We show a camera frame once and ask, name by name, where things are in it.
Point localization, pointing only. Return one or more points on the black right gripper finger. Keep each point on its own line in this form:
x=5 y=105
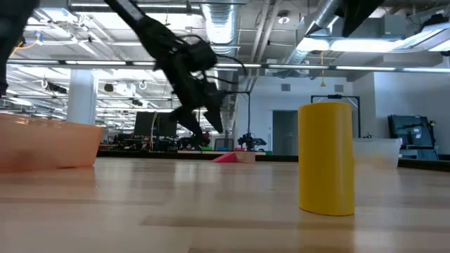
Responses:
x=355 y=14

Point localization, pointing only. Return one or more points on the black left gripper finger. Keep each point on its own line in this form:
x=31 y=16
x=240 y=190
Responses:
x=188 y=119
x=214 y=112

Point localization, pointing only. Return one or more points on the red wedge block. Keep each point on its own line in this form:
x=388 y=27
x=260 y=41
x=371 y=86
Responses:
x=226 y=159

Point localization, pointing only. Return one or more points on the small natural wood block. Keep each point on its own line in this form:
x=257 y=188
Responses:
x=246 y=157

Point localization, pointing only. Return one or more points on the yellow cylinder block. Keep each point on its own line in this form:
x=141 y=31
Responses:
x=327 y=158

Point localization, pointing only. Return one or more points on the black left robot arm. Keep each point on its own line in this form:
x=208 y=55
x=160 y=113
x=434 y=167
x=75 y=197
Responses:
x=140 y=21

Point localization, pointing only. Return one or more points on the background black robot arm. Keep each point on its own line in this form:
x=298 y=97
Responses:
x=250 y=140

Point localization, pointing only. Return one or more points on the black computer monitor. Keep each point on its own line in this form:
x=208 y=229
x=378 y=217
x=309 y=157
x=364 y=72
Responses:
x=144 y=124
x=165 y=128

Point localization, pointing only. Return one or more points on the round ceiling sensor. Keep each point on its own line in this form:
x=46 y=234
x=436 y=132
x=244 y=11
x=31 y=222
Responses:
x=283 y=19

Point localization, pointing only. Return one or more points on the grey door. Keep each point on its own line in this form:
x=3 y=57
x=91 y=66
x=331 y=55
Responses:
x=284 y=133

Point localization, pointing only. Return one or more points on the long ceiling light bar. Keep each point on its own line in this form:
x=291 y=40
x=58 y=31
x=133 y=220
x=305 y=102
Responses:
x=105 y=63

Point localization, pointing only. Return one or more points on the white building column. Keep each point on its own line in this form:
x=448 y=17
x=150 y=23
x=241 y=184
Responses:
x=81 y=98

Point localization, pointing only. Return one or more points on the black monitor cart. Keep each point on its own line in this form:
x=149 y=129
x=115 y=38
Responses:
x=409 y=130

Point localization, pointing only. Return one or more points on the clear plastic bin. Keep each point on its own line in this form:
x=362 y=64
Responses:
x=378 y=154

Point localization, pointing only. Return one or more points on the orange plastic bin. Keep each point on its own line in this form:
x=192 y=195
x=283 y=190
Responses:
x=45 y=147

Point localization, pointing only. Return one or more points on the silver ventilation duct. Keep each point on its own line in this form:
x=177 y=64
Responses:
x=221 y=21
x=323 y=14

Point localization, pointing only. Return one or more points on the black gantry frame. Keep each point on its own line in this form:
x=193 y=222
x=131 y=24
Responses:
x=249 y=112
x=334 y=96

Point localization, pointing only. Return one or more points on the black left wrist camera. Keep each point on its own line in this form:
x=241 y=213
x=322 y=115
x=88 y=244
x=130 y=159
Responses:
x=200 y=52

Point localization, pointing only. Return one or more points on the black table edge rail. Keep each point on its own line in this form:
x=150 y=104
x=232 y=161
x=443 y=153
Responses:
x=147 y=154

